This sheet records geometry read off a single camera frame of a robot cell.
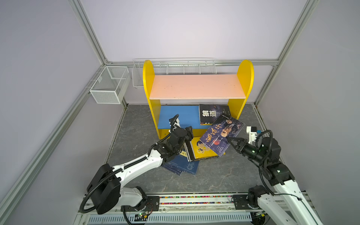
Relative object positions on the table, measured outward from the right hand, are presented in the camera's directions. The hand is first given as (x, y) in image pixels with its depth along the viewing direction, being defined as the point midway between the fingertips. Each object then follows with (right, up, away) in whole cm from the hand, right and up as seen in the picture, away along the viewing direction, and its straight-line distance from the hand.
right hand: (228, 140), depth 70 cm
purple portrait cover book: (-6, +1, +4) cm, 7 cm away
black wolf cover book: (-6, +14, +22) cm, 26 cm away
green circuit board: (-45, -41, +3) cm, 61 cm away
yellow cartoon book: (-15, -9, +18) cm, 25 cm away
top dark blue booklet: (-24, -17, +15) cm, 33 cm away
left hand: (-19, +4, +10) cm, 22 cm away
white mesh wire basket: (-76, +34, +32) cm, 89 cm away
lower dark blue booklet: (-29, -19, +14) cm, 37 cm away
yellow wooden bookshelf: (-10, +27, +58) cm, 65 cm away
